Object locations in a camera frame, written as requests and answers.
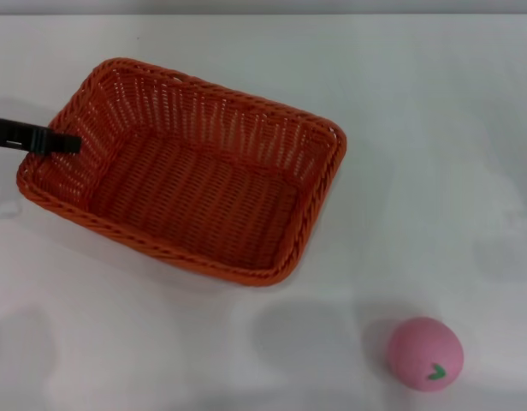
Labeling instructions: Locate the orange woven plastic basket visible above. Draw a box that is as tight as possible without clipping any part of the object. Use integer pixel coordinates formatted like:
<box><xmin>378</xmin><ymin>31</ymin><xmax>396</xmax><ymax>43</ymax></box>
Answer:
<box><xmin>16</xmin><ymin>57</ymin><xmax>348</xmax><ymax>287</ymax></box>

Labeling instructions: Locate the pink peach toy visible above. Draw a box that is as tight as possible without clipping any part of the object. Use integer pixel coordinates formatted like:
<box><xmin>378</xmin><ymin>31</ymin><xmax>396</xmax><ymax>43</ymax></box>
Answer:
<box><xmin>387</xmin><ymin>316</ymin><xmax>465</xmax><ymax>392</ymax></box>

